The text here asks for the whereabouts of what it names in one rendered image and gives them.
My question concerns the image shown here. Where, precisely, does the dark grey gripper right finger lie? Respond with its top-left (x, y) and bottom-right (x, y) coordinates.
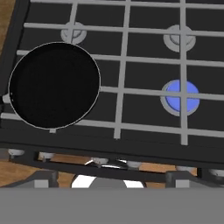
top-left (165, 171), bottom-right (223, 189)

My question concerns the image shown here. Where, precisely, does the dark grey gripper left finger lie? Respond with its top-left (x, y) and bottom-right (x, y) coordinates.
top-left (3, 170), bottom-right (60, 189)

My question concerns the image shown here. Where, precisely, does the grey stove knob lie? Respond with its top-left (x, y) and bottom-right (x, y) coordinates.
top-left (176, 165), bottom-right (197, 173)
top-left (8, 148), bottom-right (26, 158)
top-left (85, 157), bottom-right (109, 168)
top-left (125, 160), bottom-right (144, 170)
top-left (208, 168), bottom-right (224, 179)
top-left (38, 151), bottom-right (56, 162)

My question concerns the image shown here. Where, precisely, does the grey burner with blue flame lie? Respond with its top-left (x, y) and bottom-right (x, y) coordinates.
top-left (159, 79), bottom-right (201, 117)

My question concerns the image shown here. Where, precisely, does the black stove with grey grates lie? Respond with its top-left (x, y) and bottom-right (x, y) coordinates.
top-left (0, 0), bottom-right (224, 171)

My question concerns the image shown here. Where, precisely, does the white round object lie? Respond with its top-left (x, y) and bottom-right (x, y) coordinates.
top-left (71, 174), bottom-right (146, 189)

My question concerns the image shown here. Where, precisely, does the black round frying pan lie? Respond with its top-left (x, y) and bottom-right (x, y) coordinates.
top-left (8, 41), bottom-right (102, 130)

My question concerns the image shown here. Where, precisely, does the black oven handle bar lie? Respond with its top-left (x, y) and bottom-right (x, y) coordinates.
top-left (8, 150), bottom-right (224, 186)

